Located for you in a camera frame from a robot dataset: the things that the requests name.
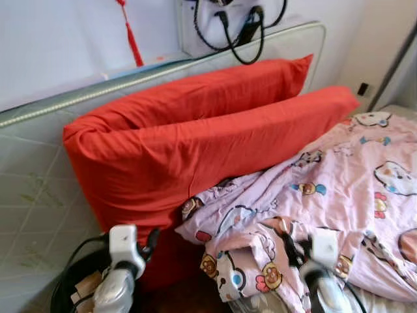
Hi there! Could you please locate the red hanging tassel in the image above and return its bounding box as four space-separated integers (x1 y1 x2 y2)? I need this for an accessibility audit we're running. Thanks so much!
116 0 144 68

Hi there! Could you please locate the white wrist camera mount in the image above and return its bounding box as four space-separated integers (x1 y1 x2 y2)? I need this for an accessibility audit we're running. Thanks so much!
109 225 139 265
311 230 339 265

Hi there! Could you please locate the white quilted mattress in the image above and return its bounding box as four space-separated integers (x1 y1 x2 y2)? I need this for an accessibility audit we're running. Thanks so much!
0 20 326 313

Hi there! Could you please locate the large red cushion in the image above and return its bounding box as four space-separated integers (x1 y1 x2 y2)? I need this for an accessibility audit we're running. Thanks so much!
63 85 360 291

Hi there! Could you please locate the pink cartoon print quilt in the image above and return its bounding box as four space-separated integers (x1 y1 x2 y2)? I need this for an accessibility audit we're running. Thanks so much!
175 111 417 313

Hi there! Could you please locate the black looped wall cable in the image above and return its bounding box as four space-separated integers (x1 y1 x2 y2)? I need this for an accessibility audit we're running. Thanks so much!
192 0 289 66

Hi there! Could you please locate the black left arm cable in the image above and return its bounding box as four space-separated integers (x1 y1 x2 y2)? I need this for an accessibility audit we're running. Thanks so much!
62 235 111 288

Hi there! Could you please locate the black power adapter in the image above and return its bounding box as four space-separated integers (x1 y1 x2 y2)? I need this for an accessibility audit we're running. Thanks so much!
241 7 263 43

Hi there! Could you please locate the black round waste bin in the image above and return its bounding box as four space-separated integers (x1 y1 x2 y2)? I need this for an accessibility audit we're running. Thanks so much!
51 246 141 313

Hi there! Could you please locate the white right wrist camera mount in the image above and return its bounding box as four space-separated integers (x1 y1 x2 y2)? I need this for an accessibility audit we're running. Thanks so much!
311 230 339 265

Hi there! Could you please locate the small red cushion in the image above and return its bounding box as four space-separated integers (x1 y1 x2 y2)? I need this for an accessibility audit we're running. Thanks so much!
62 54 313 131

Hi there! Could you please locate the brown paper scrap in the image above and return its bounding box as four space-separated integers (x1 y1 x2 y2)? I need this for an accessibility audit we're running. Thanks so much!
72 271 100 307

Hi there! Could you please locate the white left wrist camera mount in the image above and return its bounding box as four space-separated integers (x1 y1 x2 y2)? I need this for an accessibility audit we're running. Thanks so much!
109 225 139 265

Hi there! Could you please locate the grey pleated curtain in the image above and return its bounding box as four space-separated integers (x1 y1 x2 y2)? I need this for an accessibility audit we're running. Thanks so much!
373 23 417 112

